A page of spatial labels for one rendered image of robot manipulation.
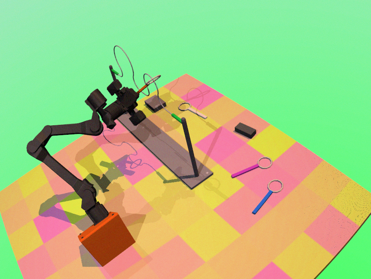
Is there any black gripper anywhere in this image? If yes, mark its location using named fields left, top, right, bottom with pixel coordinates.
left=107, top=79, right=146, bottom=126

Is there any magenta square bar with beige loop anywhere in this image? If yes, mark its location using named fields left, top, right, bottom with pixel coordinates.
left=231, top=156, right=272, bottom=178

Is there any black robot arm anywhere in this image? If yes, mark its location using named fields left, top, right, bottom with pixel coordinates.
left=26, top=87, right=139, bottom=226

